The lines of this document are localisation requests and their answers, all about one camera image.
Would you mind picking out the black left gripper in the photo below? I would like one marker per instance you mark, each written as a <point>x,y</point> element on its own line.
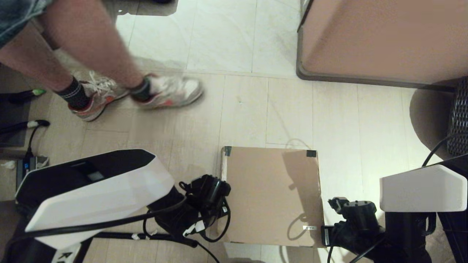
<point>208,193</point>

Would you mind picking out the dark grey floor mat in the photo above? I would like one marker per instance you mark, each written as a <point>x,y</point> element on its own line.
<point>12,117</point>

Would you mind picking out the grey power supply box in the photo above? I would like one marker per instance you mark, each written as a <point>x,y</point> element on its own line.
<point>36,164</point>

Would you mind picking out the pink cabinet with grey base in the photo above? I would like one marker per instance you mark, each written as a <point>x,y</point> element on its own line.
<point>384,36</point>

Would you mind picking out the dark striped sock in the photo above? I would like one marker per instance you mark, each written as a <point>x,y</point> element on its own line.
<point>140,90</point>
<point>73,95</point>

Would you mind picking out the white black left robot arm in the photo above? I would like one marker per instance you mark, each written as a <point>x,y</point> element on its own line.
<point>102,197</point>

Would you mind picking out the blue denim shorts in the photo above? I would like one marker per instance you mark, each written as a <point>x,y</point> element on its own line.
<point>18,14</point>

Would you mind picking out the brown cardboard shoe box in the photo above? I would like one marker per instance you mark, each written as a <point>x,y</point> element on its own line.
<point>270,197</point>

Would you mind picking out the dark woven basket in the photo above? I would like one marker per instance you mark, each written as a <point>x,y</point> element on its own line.
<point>460,117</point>

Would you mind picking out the person's bare leg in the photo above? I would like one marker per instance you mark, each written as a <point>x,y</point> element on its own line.
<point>91,36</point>
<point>29,62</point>

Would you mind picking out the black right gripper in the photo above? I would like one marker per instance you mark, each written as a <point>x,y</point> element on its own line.
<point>360,219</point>

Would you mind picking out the white crumpled tape piece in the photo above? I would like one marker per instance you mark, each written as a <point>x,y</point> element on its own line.
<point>8,164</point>

